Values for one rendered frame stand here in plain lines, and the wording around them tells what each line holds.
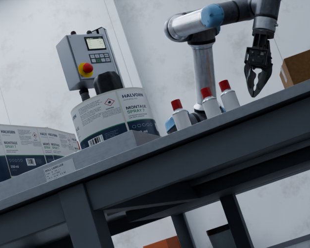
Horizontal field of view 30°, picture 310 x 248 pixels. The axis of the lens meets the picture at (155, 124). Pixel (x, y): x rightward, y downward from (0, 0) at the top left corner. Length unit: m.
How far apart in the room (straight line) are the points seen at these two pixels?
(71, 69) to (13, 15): 8.79
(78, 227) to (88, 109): 0.34
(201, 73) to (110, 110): 1.04
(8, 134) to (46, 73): 8.79
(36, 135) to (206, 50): 0.94
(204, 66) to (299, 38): 7.11
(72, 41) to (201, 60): 0.54
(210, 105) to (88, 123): 0.61
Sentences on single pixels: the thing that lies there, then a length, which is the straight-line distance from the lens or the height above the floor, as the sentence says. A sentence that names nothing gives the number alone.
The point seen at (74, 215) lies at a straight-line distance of 1.16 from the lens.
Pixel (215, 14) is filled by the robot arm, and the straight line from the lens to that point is 1.90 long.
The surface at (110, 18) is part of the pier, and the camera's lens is 9.82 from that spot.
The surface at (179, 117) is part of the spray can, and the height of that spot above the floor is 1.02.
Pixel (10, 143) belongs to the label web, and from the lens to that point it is 1.54.
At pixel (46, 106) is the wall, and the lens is 10.21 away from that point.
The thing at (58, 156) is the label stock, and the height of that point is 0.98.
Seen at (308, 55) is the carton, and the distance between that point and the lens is 2.09.
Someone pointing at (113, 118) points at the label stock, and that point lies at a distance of 1.36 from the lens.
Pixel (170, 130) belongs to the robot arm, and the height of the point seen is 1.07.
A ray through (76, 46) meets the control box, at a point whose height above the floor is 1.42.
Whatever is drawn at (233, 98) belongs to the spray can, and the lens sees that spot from 1.88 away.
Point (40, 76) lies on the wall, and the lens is 10.36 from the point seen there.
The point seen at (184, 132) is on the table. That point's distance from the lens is 1.04.
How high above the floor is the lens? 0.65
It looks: 11 degrees up
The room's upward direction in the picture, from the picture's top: 18 degrees counter-clockwise
